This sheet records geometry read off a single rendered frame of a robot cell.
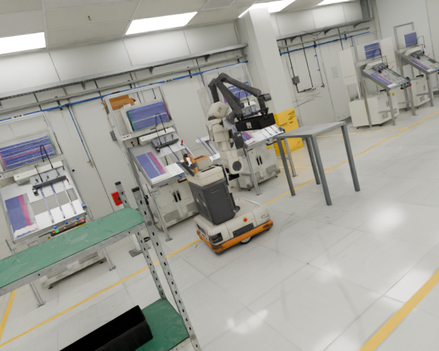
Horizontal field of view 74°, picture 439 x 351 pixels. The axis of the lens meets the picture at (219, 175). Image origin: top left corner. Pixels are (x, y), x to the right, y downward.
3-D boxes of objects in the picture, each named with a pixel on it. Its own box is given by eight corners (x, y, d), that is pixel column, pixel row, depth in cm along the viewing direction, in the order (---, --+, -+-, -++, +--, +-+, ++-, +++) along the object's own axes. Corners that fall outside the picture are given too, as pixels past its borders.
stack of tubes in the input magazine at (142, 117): (169, 120, 400) (163, 100, 394) (134, 130, 378) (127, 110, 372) (166, 120, 411) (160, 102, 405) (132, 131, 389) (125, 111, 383)
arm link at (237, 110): (212, 82, 289) (211, 77, 279) (224, 76, 290) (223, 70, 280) (235, 119, 283) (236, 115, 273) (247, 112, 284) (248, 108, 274)
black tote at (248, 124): (237, 131, 336) (234, 122, 334) (249, 127, 341) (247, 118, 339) (261, 129, 283) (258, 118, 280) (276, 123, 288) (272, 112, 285)
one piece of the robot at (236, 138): (233, 151, 291) (227, 129, 286) (223, 150, 316) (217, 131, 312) (247, 145, 295) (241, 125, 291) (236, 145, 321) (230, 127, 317)
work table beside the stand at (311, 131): (329, 205, 312) (311, 134, 296) (291, 196, 378) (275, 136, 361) (360, 190, 326) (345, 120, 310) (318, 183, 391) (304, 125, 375)
